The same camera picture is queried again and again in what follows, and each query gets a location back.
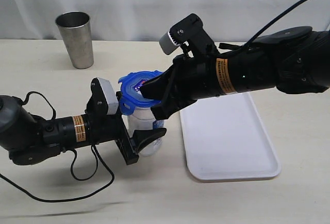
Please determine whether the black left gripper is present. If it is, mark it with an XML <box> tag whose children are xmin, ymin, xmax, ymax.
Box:
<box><xmin>85</xmin><ymin>94</ymin><xmax>167</xmax><ymax>165</ymax></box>

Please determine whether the white plastic tray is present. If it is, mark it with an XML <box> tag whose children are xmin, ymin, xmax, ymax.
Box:
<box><xmin>179</xmin><ymin>93</ymin><xmax>281</xmax><ymax>182</ymax></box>

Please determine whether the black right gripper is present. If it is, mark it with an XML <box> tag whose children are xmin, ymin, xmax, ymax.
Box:
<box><xmin>140</xmin><ymin>54</ymin><xmax>219</xmax><ymax>120</ymax></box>

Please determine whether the blue container lid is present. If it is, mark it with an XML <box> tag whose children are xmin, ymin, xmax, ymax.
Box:
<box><xmin>118</xmin><ymin>71</ymin><xmax>162</xmax><ymax>115</ymax></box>

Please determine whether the white backdrop cloth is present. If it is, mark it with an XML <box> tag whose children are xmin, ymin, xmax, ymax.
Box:
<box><xmin>0</xmin><ymin>0</ymin><xmax>330</xmax><ymax>44</ymax></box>

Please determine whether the clear plastic container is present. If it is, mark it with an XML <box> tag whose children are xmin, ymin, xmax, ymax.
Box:
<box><xmin>127</xmin><ymin>107</ymin><xmax>164</xmax><ymax>157</ymax></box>

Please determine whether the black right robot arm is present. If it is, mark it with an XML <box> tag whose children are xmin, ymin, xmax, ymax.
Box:
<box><xmin>140</xmin><ymin>26</ymin><xmax>329</xmax><ymax>120</ymax></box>

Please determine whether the stainless steel cup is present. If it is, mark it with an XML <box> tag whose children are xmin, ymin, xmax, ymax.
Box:
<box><xmin>55</xmin><ymin>11</ymin><xmax>94</xmax><ymax>69</ymax></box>

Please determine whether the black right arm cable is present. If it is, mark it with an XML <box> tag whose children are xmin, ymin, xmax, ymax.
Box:
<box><xmin>219</xmin><ymin>0</ymin><xmax>330</xmax><ymax>52</ymax></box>

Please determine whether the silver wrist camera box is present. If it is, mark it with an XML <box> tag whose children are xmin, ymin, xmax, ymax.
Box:
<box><xmin>86</xmin><ymin>77</ymin><xmax>119</xmax><ymax>117</ymax></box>

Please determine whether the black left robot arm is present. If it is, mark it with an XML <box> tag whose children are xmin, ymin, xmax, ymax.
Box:
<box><xmin>1</xmin><ymin>95</ymin><xmax>167</xmax><ymax>165</ymax></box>

